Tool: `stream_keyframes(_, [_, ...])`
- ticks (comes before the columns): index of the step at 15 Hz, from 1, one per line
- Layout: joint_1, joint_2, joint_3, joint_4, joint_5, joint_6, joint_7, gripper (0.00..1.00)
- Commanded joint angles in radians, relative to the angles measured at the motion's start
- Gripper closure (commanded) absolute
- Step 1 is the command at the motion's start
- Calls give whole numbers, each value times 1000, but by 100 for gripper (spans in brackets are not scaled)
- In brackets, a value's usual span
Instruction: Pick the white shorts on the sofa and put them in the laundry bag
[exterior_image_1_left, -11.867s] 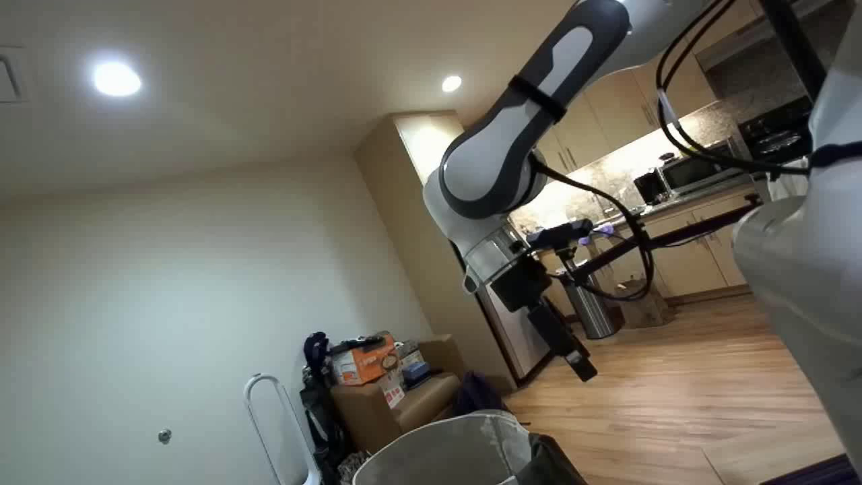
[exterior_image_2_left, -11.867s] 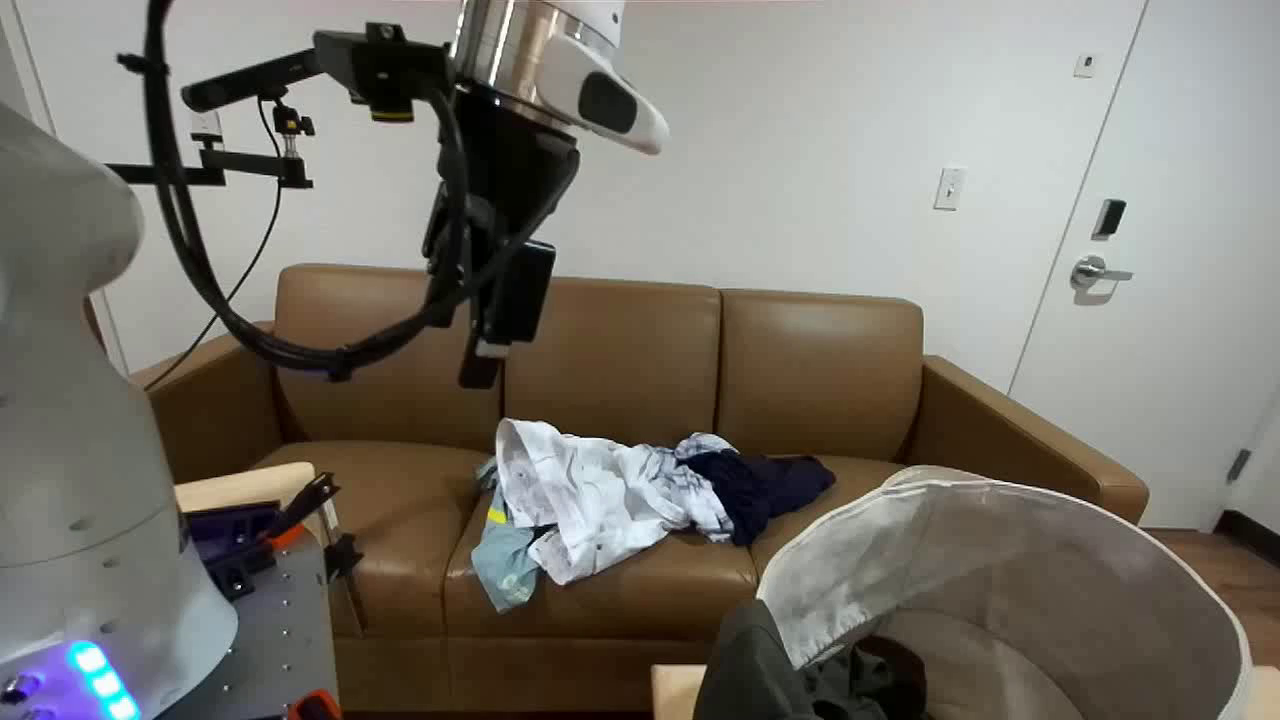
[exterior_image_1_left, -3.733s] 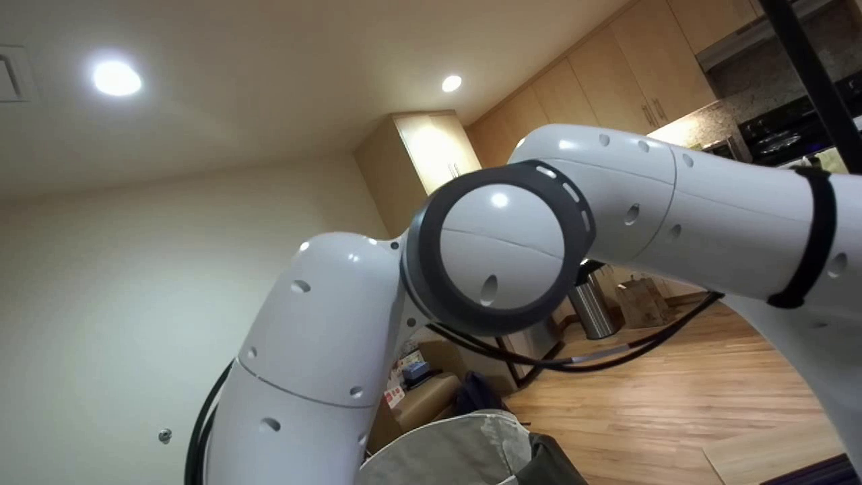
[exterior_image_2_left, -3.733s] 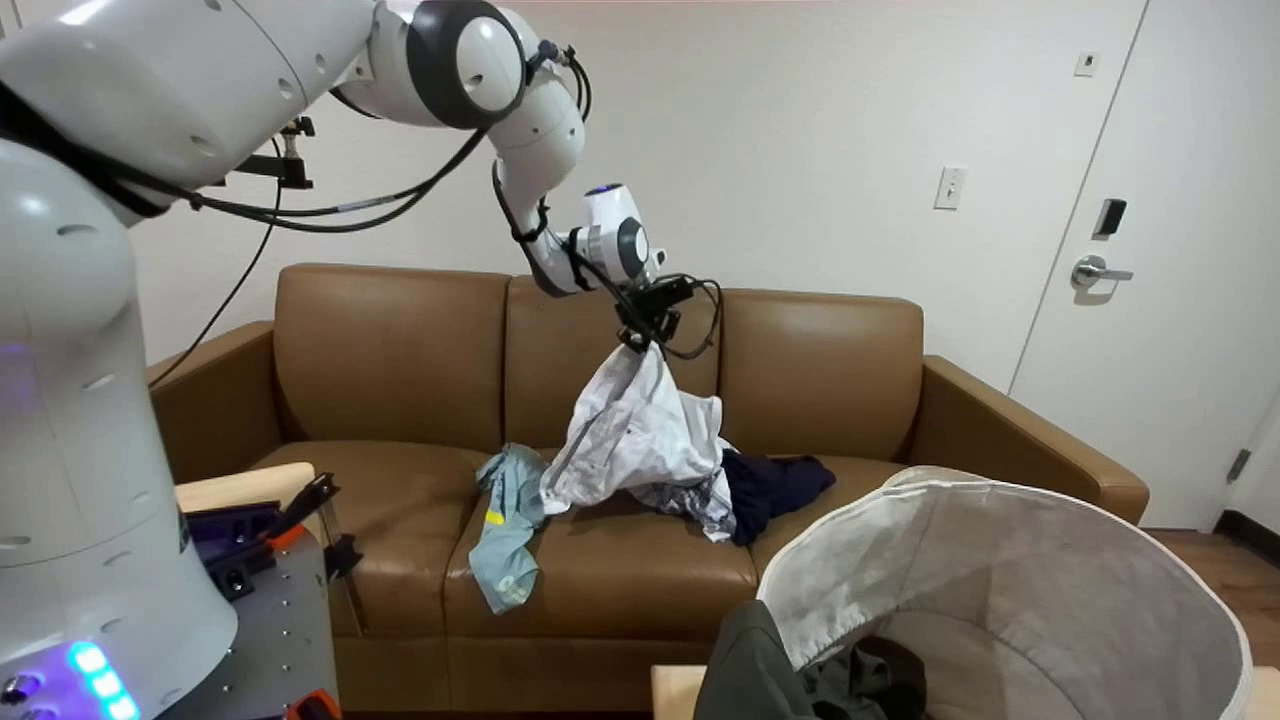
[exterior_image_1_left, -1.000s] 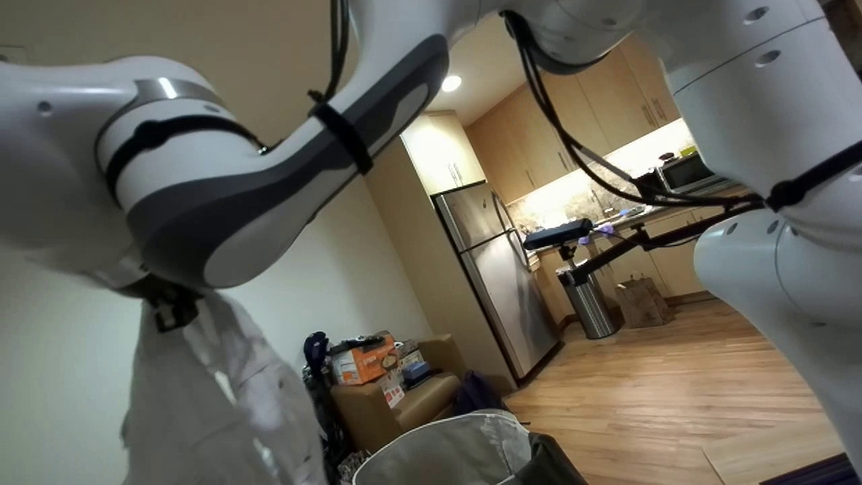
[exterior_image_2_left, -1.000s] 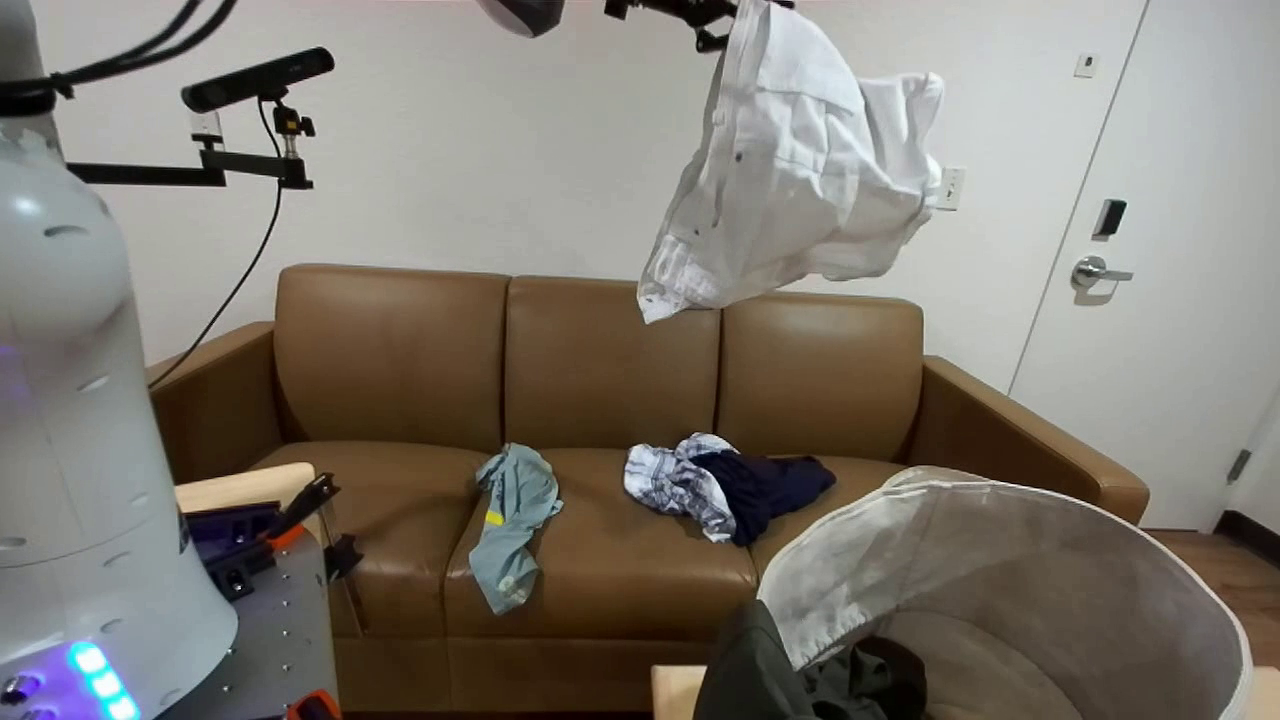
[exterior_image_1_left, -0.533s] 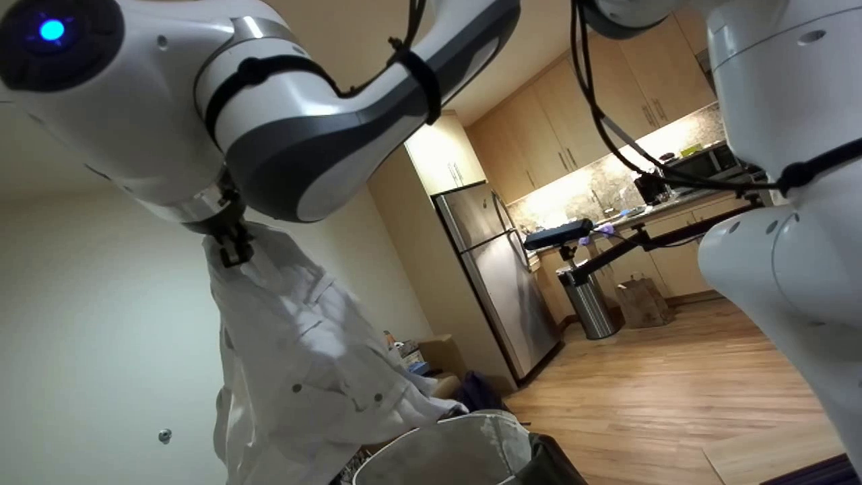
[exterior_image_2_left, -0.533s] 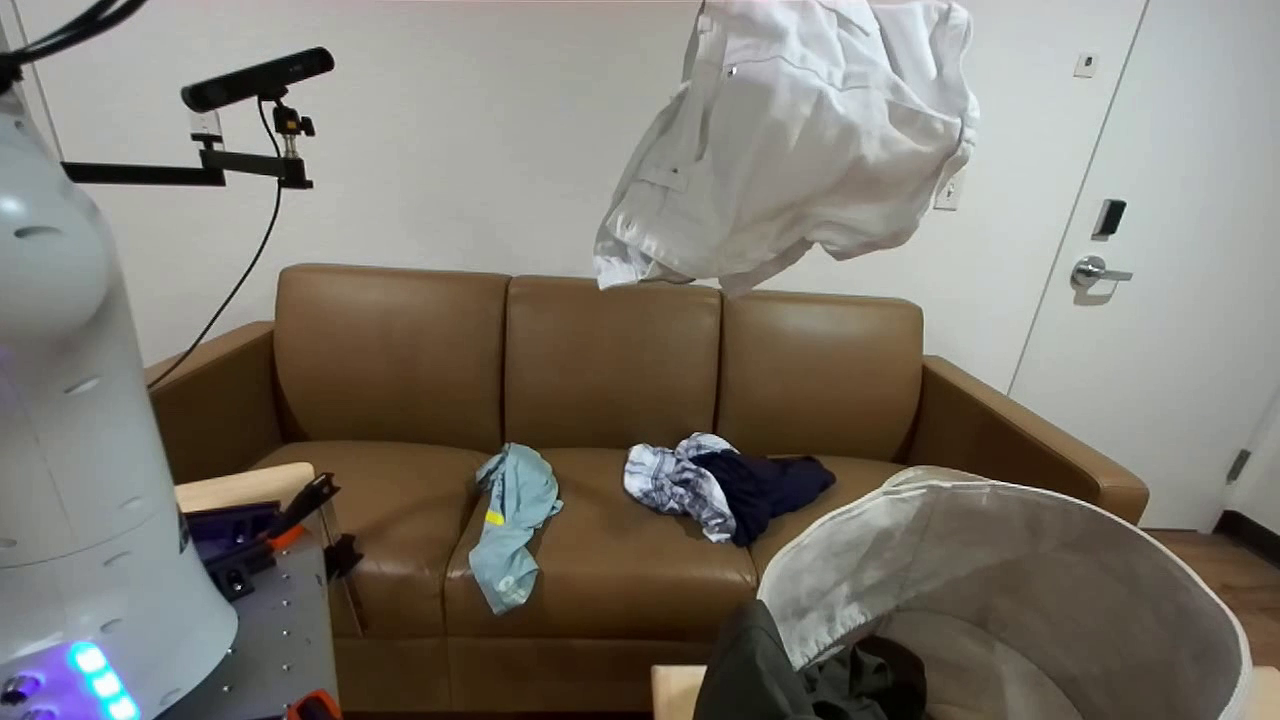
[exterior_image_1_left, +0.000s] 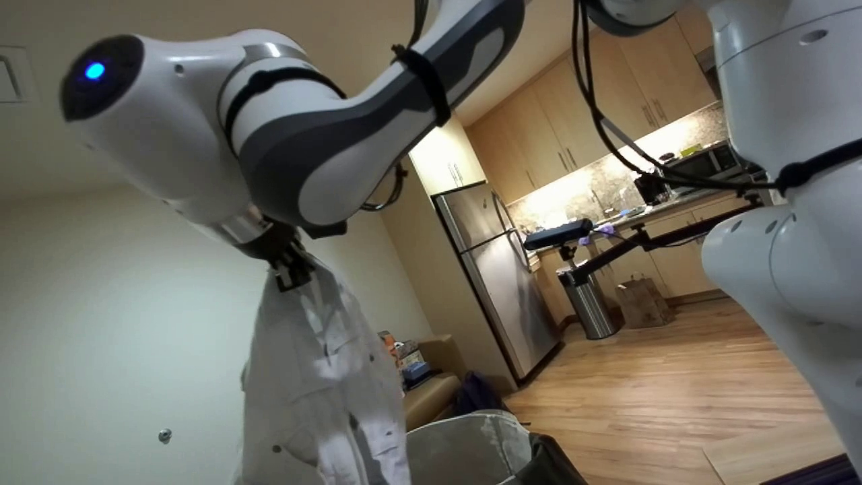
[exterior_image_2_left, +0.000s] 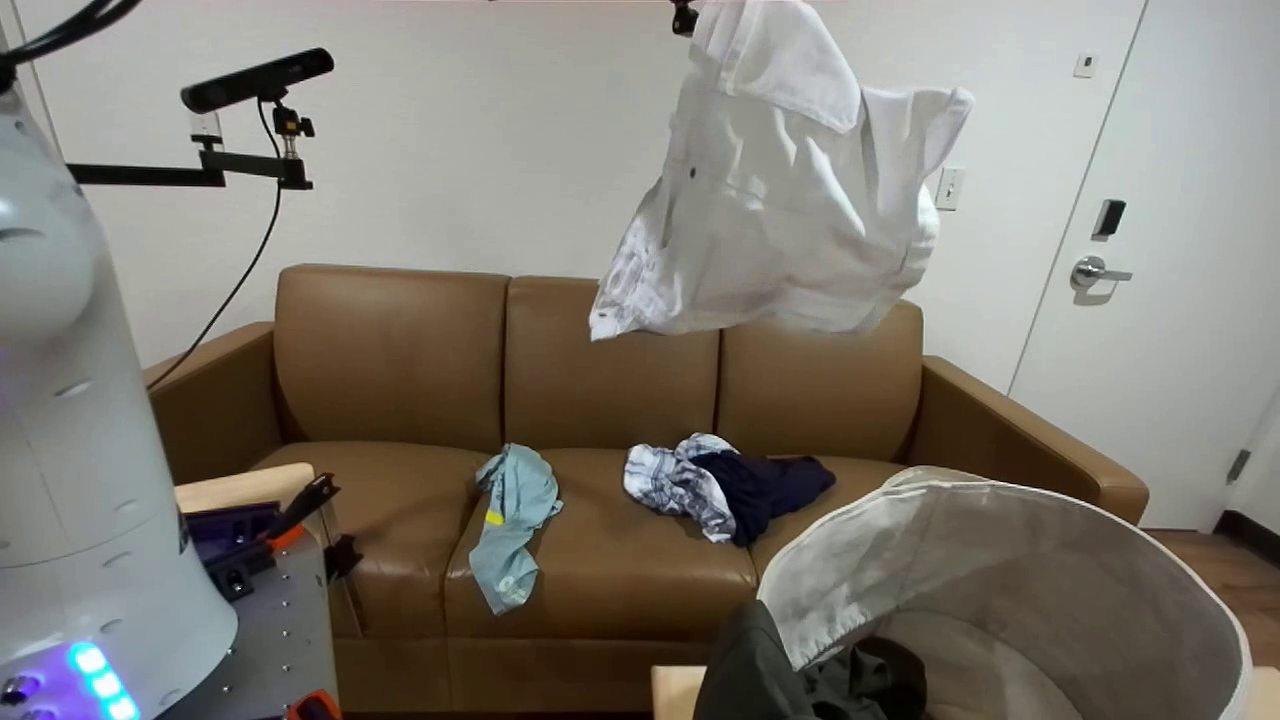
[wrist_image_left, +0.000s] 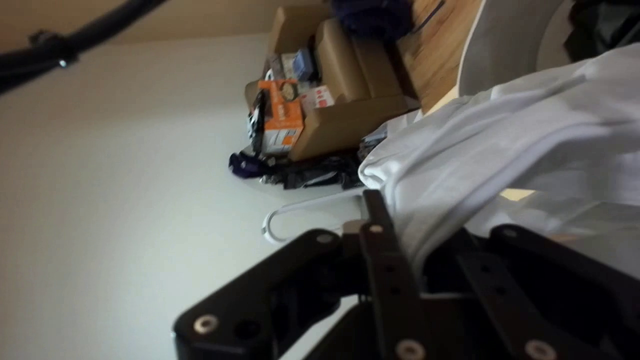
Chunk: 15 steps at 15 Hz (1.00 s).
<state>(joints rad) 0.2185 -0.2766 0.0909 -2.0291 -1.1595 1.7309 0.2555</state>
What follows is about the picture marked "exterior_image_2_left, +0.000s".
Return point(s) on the white shirt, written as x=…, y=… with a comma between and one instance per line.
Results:
x=785, y=202

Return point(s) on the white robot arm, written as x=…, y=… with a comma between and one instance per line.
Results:
x=82, y=465

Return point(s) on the brown leather sofa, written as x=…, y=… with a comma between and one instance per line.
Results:
x=400, y=374

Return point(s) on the dark garment on bag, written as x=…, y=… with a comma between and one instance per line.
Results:
x=763, y=672

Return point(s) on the grey fabric laundry bag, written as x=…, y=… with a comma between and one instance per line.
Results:
x=1041, y=585

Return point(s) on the white plaid cloth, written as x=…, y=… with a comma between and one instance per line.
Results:
x=675, y=480

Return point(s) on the black door card reader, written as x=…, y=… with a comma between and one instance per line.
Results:
x=1110, y=216

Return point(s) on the navy blue garment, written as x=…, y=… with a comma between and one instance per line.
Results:
x=764, y=485

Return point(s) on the white door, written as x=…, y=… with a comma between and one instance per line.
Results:
x=1174, y=202

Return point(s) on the light blue garment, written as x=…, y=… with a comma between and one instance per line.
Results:
x=513, y=512

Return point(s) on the beige wooden block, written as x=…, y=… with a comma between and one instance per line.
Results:
x=241, y=485

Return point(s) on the black bar clamp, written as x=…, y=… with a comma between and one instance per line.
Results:
x=285, y=527

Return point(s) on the grey perforated table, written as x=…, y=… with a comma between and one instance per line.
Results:
x=274, y=626

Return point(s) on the white wall switch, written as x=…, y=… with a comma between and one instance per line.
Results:
x=951, y=190

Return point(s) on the black bar camera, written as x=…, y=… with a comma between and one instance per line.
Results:
x=257, y=79

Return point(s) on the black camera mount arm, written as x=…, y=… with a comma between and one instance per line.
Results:
x=202, y=167

